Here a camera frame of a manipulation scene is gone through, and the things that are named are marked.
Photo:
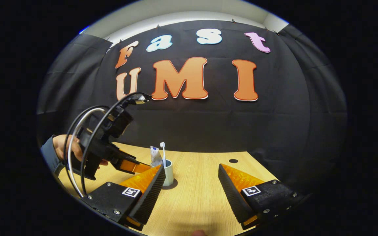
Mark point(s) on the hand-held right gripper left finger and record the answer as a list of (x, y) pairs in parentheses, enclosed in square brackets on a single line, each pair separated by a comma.
[(149, 196)]

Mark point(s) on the white toothpaste tube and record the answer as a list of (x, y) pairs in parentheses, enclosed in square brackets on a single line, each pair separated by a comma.
[(155, 156)]

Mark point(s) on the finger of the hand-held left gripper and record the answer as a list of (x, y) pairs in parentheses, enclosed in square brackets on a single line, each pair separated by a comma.
[(133, 166)]

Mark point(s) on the white toothbrush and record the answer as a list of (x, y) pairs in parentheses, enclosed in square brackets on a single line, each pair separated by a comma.
[(163, 154)]

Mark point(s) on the black backdrop cloth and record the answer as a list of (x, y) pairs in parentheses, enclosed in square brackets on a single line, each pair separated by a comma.
[(208, 131)]

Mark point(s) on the black side curtain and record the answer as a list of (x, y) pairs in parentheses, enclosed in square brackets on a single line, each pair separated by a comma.
[(64, 82), (320, 114)]

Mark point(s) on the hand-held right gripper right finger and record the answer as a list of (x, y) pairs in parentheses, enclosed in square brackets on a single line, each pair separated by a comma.
[(233, 196)]

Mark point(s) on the wooden desktop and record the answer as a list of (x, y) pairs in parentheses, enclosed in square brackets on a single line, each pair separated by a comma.
[(195, 196)]

